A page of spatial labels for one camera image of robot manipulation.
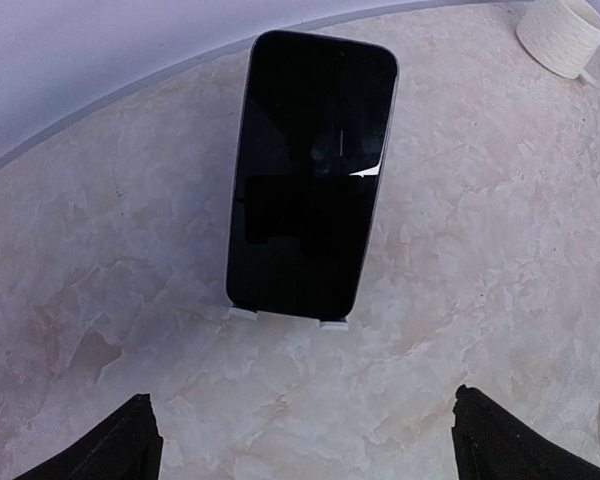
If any white folding phone stand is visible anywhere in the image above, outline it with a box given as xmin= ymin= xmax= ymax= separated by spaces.
xmin=228 ymin=306 xmax=349 ymax=331

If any black phone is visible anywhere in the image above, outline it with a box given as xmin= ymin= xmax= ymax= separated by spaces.
xmin=226 ymin=30 xmax=399 ymax=321

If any white ceramic mug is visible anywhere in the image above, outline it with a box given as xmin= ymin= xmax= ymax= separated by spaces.
xmin=515 ymin=0 xmax=600 ymax=89

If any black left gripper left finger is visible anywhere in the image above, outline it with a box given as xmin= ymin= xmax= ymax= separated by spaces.
xmin=19 ymin=394 xmax=163 ymax=479

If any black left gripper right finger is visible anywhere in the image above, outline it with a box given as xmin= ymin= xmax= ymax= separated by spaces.
xmin=451 ymin=385 xmax=600 ymax=479

